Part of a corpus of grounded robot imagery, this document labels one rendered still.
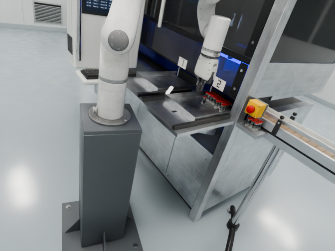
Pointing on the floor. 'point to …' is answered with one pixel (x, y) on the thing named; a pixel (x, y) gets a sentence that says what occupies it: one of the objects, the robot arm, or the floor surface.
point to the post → (277, 26)
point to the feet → (231, 229)
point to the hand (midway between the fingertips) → (200, 87)
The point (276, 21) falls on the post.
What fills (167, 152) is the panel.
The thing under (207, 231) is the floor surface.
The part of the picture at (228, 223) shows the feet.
